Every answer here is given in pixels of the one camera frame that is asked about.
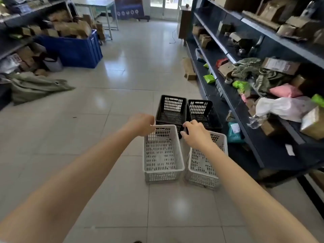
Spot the person's right hand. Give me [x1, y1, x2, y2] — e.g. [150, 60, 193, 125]
[180, 119, 216, 151]

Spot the person's left hand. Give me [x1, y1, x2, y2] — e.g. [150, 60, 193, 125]
[125, 113, 156, 137]

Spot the white plastic basket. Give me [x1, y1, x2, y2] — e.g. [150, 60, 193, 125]
[185, 131, 229, 189]
[143, 124, 185, 184]

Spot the black plastic basket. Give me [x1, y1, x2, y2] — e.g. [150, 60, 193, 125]
[155, 94, 188, 138]
[187, 99, 223, 133]

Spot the person's right forearm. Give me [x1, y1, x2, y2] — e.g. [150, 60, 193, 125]
[200, 143, 319, 243]

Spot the person's left forearm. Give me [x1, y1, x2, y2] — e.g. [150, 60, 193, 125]
[0, 124, 142, 243]

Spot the clear crinkled plastic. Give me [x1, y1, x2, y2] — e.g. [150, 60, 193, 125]
[247, 115, 268, 129]

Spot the teal parcel bag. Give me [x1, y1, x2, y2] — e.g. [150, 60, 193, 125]
[227, 121, 245, 144]

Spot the small brown cardboard box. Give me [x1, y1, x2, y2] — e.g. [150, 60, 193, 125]
[247, 98, 258, 117]
[261, 118, 276, 136]

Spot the long brown cardboard box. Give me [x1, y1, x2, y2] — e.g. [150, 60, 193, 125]
[183, 57, 197, 81]

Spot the small open cardboard box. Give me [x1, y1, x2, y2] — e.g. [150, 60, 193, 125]
[218, 62, 236, 78]

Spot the camouflage cloth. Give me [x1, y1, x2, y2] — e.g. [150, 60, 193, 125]
[232, 57, 294, 97]

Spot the white plastic bag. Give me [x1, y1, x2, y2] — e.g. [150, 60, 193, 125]
[248, 97, 317, 129]

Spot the large blue plastic bin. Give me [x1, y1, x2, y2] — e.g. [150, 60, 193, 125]
[35, 29, 103, 69]

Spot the pink soft packet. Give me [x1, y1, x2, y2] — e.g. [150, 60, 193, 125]
[269, 83, 303, 98]

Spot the dark bottle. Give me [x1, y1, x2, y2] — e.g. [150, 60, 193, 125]
[248, 35, 265, 57]

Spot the small grey waste bin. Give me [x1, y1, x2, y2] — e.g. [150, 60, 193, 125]
[42, 52, 64, 73]

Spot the labelled brown cardboard box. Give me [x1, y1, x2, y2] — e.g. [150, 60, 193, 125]
[261, 57, 301, 76]

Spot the brown wooden cabinet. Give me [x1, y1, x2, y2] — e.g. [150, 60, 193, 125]
[177, 6, 193, 46]

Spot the plain brown cardboard box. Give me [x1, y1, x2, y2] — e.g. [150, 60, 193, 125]
[291, 74, 308, 88]

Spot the grey green fabric sheet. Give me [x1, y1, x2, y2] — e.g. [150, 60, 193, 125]
[0, 72, 76, 105]

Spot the blue printed banner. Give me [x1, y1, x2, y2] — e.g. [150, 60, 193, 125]
[115, 0, 150, 22]

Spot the taped cardboard box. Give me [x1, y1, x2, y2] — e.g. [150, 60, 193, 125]
[300, 106, 324, 140]

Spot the pile of cardboard boxes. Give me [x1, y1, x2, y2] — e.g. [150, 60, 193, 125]
[10, 8, 106, 43]

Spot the lime green packet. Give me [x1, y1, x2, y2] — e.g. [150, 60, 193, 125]
[311, 94, 324, 108]

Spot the row of cardboard boxes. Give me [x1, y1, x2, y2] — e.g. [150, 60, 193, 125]
[215, 0, 324, 46]

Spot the light metal frame table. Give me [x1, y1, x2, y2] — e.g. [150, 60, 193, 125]
[73, 0, 119, 39]

